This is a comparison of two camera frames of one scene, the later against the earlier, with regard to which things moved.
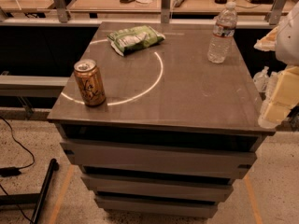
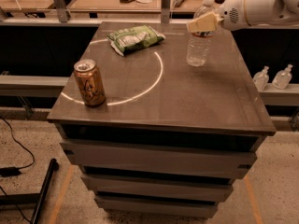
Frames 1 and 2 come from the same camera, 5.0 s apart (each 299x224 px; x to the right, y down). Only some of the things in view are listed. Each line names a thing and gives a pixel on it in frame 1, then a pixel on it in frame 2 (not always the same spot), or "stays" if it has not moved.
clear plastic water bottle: (223, 29) to (203, 27)
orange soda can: (91, 82) stays
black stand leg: (32, 199) stays
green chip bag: (133, 38) stays
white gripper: (288, 41) to (232, 13)
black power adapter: (11, 171) stays
